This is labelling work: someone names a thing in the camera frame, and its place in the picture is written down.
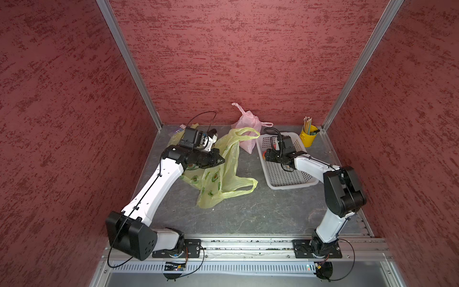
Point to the colored pencils bundle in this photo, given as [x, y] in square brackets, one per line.
[307, 125]

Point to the green avocado plastic bag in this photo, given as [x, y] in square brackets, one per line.
[216, 184]

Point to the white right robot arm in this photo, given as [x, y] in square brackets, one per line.
[344, 196]

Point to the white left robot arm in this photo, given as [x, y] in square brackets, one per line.
[129, 231]

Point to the white slotted cable duct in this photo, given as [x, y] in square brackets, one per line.
[248, 268]

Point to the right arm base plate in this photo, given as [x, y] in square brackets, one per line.
[303, 249]

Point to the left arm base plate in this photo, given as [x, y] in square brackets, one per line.
[185, 248]

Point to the pink plastic bag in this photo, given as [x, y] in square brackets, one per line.
[248, 119]

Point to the aluminium front rail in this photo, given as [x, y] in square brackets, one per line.
[355, 250]

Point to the left aluminium corner post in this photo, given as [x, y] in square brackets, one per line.
[122, 45]

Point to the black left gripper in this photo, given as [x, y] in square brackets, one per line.
[214, 154]

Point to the yellow pencil cup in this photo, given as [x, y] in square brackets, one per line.
[307, 136]

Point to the white plastic basket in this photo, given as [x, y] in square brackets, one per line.
[277, 177]

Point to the aluminium corner post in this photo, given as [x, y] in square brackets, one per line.
[376, 36]
[122, 45]

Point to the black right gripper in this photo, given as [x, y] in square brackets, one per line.
[271, 153]

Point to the right aluminium corner post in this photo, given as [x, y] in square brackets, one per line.
[376, 36]

